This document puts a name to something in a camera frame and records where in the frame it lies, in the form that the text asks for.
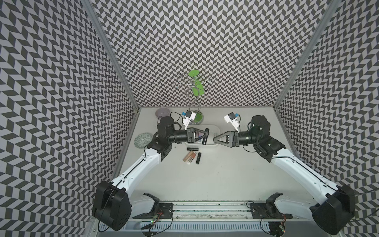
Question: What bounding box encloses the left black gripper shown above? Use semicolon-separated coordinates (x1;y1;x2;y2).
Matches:
167;127;208;143

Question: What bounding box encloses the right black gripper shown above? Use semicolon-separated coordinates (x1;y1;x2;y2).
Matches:
213;130;260;148

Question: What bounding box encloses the black lipstick with gold band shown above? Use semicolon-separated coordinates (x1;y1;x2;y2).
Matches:
202;133;208;145

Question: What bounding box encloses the white plastic storage box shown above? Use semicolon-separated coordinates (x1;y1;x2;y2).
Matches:
184;124;221;147

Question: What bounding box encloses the pink and silver lipstick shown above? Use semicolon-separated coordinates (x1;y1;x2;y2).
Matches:
187;152;196;164

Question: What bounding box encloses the black lipstick with silver band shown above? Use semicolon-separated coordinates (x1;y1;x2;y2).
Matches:
196;152;201;165

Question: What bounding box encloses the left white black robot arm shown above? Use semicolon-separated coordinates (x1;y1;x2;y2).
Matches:
92;117;209;231

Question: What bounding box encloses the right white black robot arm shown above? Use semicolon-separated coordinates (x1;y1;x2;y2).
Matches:
213;113;355;236

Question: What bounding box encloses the slim black lipstick tube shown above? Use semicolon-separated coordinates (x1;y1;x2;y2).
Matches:
187;147;199;151

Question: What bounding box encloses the beige lipstick tube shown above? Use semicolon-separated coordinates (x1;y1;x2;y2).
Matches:
183;151;193;162

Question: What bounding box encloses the small lilac bowl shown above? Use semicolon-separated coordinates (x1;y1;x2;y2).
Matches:
155;108;170;118

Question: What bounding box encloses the chrome stand with green leaves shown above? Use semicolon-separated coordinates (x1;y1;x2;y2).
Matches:
174;70;213;124

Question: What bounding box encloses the green patterned glass plate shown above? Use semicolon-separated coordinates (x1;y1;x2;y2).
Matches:
134;132;153;149

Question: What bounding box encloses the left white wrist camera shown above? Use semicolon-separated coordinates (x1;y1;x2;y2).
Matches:
182;110;196;130

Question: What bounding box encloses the aluminium front rail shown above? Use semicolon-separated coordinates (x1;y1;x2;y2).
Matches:
88;200;338;223

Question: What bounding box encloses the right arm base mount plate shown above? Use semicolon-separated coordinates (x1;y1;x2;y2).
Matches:
246;202;293;220

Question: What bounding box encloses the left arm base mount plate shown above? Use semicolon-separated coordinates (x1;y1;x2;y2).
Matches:
133;202;174;220

